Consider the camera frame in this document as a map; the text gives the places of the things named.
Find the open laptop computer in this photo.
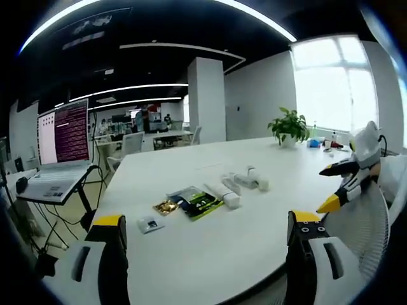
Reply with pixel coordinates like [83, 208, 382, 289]
[23, 98, 93, 200]

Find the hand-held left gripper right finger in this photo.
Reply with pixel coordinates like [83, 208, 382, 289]
[286, 209, 369, 305]

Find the white skincare tube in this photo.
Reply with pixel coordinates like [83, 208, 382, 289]
[203, 182, 241, 209]

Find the dark blue sachet packet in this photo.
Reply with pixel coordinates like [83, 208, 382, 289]
[166, 186, 204, 207]

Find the potted green plant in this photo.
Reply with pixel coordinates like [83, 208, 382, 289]
[267, 107, 310, 149]

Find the laptop stand table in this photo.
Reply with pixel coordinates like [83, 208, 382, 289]
[15, 164, 103, 233]

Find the black cable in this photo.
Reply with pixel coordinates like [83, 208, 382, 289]
[376, 135, 387, 158]

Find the green black sachet packet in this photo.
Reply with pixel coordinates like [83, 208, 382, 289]
[181, 191, 225, 222]

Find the white mesh office chair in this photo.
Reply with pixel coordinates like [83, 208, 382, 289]
[324, 155, 407, 277]

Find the small clear plastic packet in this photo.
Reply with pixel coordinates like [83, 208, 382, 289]
[137, 215, 166, 235]

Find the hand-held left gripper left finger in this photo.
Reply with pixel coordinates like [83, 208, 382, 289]
[43, 214, 130, 305]

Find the gold foil sachet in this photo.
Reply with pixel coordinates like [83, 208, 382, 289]
[153, 200, 178, 216]

